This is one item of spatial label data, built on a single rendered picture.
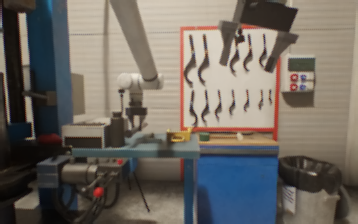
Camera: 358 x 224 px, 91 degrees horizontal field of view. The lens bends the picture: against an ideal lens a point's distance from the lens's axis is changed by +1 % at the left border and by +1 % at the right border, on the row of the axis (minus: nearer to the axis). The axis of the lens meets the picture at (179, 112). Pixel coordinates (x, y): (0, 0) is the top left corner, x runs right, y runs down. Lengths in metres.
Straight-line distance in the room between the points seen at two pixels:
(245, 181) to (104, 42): 2.70
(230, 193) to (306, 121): 1.93
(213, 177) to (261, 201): 0.49
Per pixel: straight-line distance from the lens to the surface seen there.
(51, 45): 1.48
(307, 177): 2.08
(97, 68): 3.11
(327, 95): 3.45
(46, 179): 1.11
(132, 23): 0.72
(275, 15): 0.50
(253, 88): 2.88
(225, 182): 1.76
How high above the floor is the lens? 1.34
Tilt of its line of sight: 5 degrees down
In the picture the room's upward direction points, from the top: straight up
